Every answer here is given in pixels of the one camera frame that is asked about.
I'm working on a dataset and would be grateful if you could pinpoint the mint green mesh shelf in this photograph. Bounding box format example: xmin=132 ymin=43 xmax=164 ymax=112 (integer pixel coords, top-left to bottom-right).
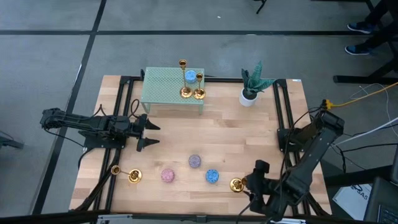
xmin=139 ymin=66 xmax=206 ymax=115

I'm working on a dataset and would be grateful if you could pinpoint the dark blue ball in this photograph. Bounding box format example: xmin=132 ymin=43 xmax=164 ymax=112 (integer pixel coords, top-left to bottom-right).
xmin=205 ymin=169 xmax=220 ymax=184

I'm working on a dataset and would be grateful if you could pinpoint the person's foot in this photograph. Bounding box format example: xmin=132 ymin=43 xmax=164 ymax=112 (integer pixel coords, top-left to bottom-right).
xmin=346 ymin=20 xmax=377 ymax=34
xmin=344 ymin=44 xmax=373 ymax=56

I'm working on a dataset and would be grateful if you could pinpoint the person's leg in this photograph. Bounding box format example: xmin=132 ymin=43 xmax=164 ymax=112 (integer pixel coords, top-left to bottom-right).
xmin=363 ymin=0 xmax=398 ymax=26
xmin=366 ymin=18 xmax=398 ymax=49

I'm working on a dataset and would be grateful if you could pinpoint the black laptop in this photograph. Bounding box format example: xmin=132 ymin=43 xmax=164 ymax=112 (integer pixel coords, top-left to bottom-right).
xmin=363 ymin=176 xmax=398 ymax=224

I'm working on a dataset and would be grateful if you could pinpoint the pink ball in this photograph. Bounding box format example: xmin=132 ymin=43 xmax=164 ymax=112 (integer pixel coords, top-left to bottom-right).
xmin=160 ymin=168 xmax=175 ymax=184

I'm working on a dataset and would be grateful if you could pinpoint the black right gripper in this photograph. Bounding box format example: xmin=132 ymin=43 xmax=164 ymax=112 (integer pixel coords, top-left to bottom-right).
xmin=245 ymin=160 xmax=282 ymax=220

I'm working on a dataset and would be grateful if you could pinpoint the short gold candlestick holder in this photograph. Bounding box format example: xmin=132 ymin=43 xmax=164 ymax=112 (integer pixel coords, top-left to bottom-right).
xmin=229 ymin=177 xmax=249 ymax=194

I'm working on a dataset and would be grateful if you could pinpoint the white printed box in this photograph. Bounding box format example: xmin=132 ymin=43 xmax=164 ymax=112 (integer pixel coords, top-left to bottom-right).
xmin=331 ymin=183 xmax=373 ymax=221

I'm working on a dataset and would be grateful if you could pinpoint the black desk leg frame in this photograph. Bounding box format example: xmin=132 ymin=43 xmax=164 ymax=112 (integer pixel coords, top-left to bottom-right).
xmin=333 ymin=58 xmax=398 ymax=85
xmin=323 ymin=164 xmax=393 ymax=188

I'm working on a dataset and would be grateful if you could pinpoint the black aluminium frame rail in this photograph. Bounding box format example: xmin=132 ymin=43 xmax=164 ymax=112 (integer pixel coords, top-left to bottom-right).
xmin=0 ymin=210 xmax=398 ymax=224
xmin=70 ymin=75 xmax=135 ymax=215
xmin=272 ymin=78 xmax=332 ymax=217
xmin=123 ymin=75 xmax=280 ymax=84

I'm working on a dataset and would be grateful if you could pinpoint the silver metal bracket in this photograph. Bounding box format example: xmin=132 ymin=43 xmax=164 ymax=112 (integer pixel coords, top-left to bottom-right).
xmin=96 ymin=213 xmax=134 ymax=224
xmin=273 ymin=217 xmax=308 ymax=224

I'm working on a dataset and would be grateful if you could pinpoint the white cable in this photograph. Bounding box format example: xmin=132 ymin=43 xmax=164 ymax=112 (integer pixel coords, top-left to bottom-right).
xmin=334 ymin=116 xmax=398 ymax=147

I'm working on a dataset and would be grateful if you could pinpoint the black chair base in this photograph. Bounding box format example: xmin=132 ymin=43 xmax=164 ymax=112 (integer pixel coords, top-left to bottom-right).
xmin=0 ymin=130 xmax=25 ymax=151

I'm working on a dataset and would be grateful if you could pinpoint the black cable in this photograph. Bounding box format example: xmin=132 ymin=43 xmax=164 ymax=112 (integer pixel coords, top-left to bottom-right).
xmin=129 ymin=98 xmax=141 ymax=119

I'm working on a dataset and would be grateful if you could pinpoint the yellow extension cable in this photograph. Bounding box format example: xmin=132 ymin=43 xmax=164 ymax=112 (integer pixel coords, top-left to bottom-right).
xmin=322 ymin=81 xmax=398 ymax=110

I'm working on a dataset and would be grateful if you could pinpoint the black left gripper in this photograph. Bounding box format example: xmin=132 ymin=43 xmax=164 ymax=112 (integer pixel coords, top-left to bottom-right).
xmin=129 ymin=113 xmax=162 ymax=152

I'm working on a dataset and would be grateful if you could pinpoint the purple ball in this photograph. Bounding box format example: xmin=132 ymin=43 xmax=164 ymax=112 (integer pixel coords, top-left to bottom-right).
xmin=188 ymin=154 xmax=202 ymax=169

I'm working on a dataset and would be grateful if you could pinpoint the snake plant in white pot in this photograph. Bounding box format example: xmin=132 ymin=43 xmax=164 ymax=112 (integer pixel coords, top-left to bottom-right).
xmin=238 ymin=60 xmax=277 ymax=108

